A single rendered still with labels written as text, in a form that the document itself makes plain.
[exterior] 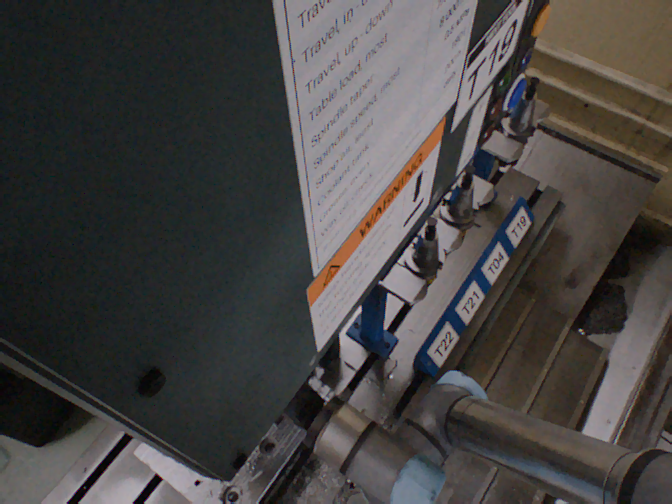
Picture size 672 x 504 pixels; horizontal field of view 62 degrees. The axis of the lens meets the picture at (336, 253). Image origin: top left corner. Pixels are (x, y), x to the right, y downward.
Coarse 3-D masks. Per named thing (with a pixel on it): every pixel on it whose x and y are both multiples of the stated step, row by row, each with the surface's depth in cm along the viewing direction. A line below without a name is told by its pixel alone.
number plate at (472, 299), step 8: (472, 288) 116; (464, 296) 115; (472, 296) 116; (480, 296) 118; (464, 304) 115; (472, 304) 116; (480, 304) 118; (464, 312) 115; (472, 312) 116; (464, 320) 115
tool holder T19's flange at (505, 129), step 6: (504, 120) 102; (534, 120) 101; (504, 126) 101; (534, 126) 101; (504, 132) 101; (510, 132) 100; (516, 132) 100; (528, 132) 100; (534, 132) 102; (516, 138) 101; (522, 138) 100
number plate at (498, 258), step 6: (498, 246) 120; (492, 252) 119; (498, 252) 120; (504, 252) 121; (492, 258) 119; (498, 258) 120; (504, 258) 122; (486, 264) 118; (492, 264) 119; (498, 264) 121; (504, 264) 122; (486, 270) 118; (492, 270) 119; (498, 270) 121; (486, 276) 119; (492, 276) 120; (492, 282) 120
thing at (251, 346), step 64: (0, 0) 10; (64, 0) 11; (128, 0) 12; (192, 0) 14; (256, 0) 16; (0, 64) 10; (64, 64) 12; (128, 64) 13; (192, 64) 15; (256, 64) 17; (512, 64) 47; (0, 128) 11; (64, 128) 12; (128, 128) 14; (192, 128) 16; (256, 128) 19; (448, 128) 40; (0, 192) 12; (64, 192) 13; (128, 192) 15; (192, 192) 18; (256, 192) 21; (0, 256) 13; (64, 256) 14; (128, 256) 16; (192, 256) 19; (256, 256) 24; (0, 320) 14; (64, 320) 16; (128, 320) 18; (192, 320) 22; (256, 320) 28; (64, 384) 18; (128, 384) 20; (192, 384) 25; (256, 384) 33; (192, 448) 29
